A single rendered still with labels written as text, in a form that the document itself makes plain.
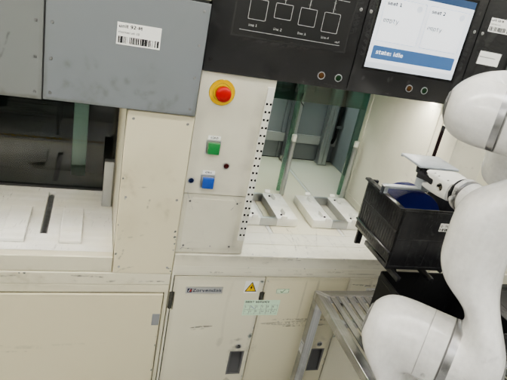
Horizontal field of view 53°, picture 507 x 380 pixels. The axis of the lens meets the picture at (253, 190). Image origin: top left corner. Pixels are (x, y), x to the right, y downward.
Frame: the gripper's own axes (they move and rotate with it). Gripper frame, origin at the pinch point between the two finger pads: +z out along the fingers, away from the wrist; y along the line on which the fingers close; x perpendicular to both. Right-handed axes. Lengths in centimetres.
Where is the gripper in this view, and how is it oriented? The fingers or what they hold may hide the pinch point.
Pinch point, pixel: (428, 169)
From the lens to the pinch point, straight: 145.2
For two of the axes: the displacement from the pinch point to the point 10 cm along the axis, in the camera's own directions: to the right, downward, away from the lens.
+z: -2.4, -4.2, 8.8
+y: 9.5, 0.8, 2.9
